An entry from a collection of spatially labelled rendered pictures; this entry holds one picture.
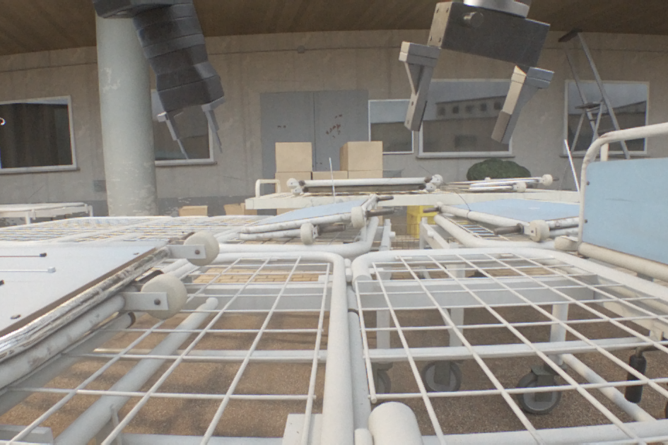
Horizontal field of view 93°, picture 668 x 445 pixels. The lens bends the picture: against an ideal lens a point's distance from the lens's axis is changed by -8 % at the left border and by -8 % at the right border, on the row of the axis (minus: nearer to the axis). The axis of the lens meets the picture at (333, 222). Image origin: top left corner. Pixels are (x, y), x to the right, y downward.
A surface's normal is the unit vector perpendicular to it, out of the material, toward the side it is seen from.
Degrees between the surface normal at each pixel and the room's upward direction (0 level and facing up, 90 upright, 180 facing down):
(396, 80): 90
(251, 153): 90
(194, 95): 114
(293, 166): 90
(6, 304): 5
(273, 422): 0
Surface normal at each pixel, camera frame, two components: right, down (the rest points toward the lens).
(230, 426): -0.03, -0.99
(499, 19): 0.11, 0.50
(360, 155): 0.11, 0.12
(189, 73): -0.11, 0.46
